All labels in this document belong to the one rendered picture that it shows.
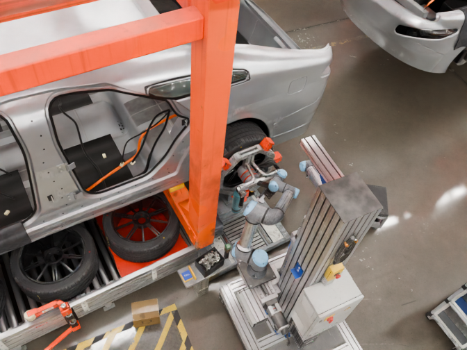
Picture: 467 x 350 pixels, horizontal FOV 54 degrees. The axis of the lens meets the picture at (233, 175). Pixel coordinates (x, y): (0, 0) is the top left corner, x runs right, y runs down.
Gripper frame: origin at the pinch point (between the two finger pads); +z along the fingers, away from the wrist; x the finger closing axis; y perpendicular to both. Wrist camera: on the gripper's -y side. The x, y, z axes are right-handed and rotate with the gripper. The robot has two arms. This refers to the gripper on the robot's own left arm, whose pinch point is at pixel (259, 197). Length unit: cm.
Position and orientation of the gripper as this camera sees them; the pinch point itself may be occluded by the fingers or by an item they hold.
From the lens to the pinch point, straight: 361.4
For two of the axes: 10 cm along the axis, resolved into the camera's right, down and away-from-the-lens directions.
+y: 7.4, 6.6, -1.4
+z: -4.2, 6.1, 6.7
